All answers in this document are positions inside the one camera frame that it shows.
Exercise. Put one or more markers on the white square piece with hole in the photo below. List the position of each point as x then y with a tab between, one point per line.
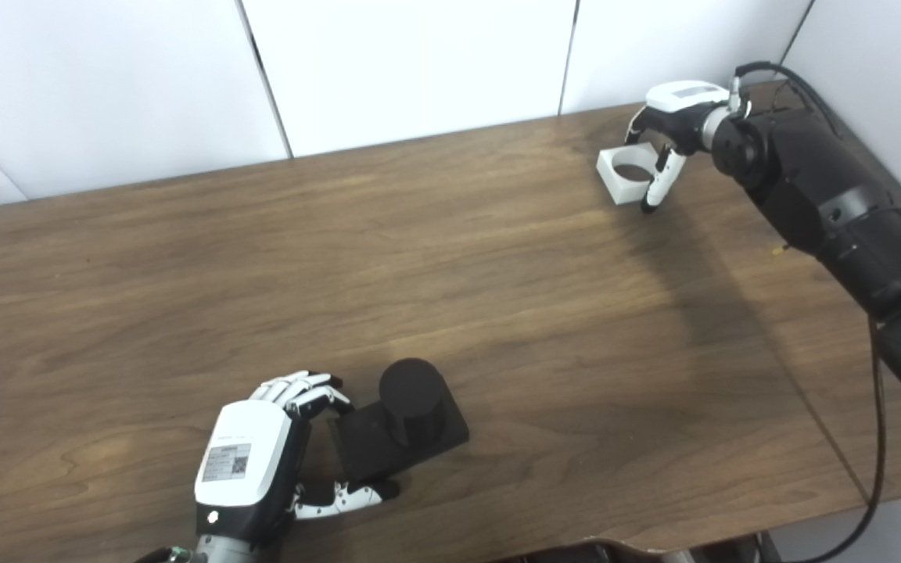
615	184

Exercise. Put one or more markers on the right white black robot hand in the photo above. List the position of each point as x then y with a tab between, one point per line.
681	98

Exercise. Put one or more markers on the black peg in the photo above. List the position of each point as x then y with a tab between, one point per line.
411	399

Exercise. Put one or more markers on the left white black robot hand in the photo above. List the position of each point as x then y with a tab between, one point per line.
243	461

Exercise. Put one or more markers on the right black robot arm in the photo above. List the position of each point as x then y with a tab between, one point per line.
834	203

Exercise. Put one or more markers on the dark robot body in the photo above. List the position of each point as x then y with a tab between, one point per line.
599	552

